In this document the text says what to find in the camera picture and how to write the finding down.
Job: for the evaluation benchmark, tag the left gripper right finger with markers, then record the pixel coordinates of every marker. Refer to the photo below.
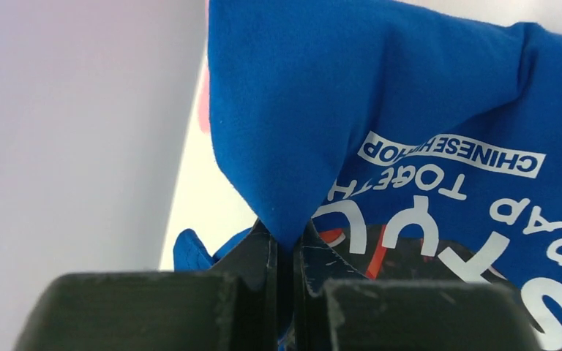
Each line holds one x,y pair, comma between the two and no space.
338,308

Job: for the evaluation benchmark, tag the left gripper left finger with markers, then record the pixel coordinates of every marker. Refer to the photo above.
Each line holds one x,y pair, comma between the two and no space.
231,306

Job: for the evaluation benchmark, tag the blue t shirt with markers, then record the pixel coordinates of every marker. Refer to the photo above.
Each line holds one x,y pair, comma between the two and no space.
422,146

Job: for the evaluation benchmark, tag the folded pink t shirt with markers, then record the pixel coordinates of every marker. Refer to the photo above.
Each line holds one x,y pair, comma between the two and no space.
203,102

